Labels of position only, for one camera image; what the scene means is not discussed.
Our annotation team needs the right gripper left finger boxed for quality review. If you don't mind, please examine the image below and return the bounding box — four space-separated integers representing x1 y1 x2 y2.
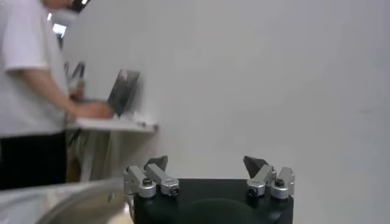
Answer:
122 155 180 200

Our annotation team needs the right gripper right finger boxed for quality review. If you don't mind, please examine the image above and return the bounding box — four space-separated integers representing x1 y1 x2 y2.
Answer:
243 155 296 200

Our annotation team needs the person bare forearm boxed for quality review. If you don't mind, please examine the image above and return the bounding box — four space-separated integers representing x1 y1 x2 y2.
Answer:
21 68 82 118

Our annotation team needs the person bare hand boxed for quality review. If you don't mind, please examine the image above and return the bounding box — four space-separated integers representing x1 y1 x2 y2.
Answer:
73 101 114 119

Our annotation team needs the white side table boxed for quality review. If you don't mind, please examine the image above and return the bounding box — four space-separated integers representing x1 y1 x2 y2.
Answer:
65 115 159 183

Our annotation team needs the black laptop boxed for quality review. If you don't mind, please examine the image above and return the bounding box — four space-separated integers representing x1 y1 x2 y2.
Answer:
106 69 141 118

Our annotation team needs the person in white shirt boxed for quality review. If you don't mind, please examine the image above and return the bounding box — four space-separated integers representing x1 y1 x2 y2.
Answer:
0 0 74 191

